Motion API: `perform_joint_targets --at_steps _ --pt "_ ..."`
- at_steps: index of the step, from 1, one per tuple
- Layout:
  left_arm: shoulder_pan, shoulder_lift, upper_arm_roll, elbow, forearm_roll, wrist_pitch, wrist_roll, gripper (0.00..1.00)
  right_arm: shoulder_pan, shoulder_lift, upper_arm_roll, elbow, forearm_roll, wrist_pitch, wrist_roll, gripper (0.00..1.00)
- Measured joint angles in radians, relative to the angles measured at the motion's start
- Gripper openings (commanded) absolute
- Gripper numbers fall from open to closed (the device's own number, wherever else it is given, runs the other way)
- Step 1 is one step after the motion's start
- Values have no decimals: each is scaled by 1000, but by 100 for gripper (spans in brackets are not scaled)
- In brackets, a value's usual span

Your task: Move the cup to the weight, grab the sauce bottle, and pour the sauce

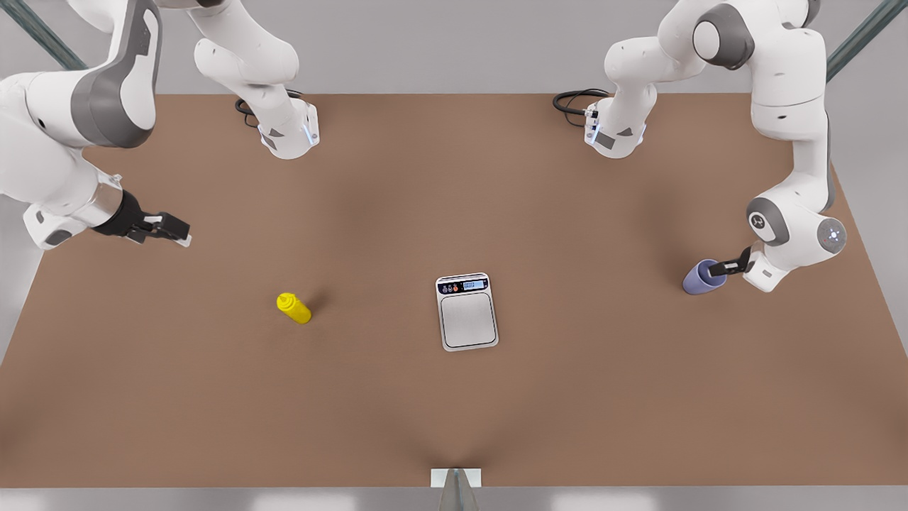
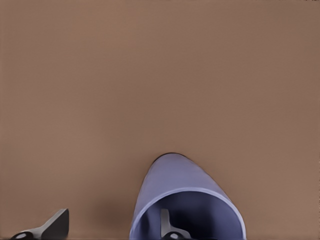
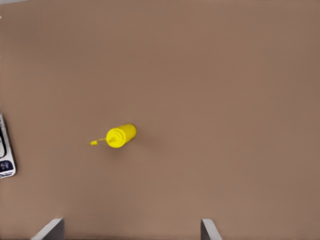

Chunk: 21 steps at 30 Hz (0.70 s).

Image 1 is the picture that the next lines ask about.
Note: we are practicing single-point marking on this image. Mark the purple cup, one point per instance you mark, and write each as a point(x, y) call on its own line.
point(699, 281)

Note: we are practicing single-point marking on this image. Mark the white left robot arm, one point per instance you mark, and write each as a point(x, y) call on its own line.
point(787, 85)

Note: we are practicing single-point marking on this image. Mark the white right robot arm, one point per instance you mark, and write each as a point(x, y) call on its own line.
point(50, 128)

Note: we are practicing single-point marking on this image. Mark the yellow sauce bottle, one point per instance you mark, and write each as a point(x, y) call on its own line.
point(295, 309)

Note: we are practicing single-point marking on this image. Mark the silver kitchen scale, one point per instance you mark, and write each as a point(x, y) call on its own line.
point(467, 316)

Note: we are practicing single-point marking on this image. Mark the silver frame post with foot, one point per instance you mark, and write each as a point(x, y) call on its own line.
point(457, 490)

